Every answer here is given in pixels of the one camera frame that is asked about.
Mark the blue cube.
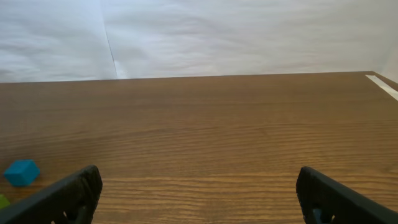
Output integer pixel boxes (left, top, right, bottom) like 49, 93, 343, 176
3, 159, 41, 188

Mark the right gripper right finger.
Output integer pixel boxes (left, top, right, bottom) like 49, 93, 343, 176
295, 166, 398, 224

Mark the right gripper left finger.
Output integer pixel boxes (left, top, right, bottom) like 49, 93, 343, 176
0, 164, 104, 224

